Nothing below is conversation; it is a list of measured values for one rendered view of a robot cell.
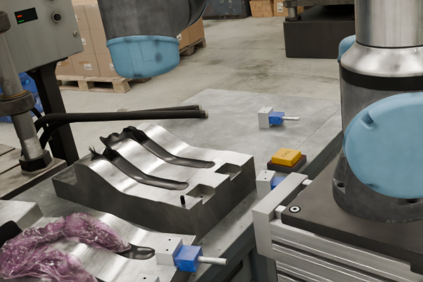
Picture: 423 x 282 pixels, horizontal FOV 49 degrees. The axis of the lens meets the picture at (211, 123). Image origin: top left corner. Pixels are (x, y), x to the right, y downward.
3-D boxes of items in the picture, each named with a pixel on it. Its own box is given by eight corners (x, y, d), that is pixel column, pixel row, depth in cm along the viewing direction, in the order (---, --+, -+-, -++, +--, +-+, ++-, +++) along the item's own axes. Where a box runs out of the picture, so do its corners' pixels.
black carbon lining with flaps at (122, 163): (221, 169, 116) (215, 135, 112) (180, 202, 104) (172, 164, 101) (124, 148, 137) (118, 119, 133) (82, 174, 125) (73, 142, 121)
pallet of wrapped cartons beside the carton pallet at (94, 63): (169, 70, 550) (154, -12, 514) (126, 93, 489) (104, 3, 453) (95, 69, 614) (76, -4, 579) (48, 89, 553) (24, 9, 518)
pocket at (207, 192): (217, 201, 105) (215, 187, 104) (203, 213, 102) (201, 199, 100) (201, 197, 108) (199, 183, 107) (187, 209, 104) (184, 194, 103)
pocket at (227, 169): (243, 179, 113) (241, 165, 112) (231, 189, 109) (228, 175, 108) (228, 175, 116) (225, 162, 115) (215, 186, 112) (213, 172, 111)
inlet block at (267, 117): (301, 123, 151) (300, 107, 149) (297, 129, 148) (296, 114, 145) (264, 121, 158) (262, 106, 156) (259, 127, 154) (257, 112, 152)
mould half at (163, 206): (257, 186, 119) (251, 138, 114) (196, 244, 101) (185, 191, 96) (123, 156, 149) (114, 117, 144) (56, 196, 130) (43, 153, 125)
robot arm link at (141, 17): (198, 51, 58) (182, -42, 53) (171, 80, 48) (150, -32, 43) (139, 56, 60) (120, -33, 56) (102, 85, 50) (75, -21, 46)
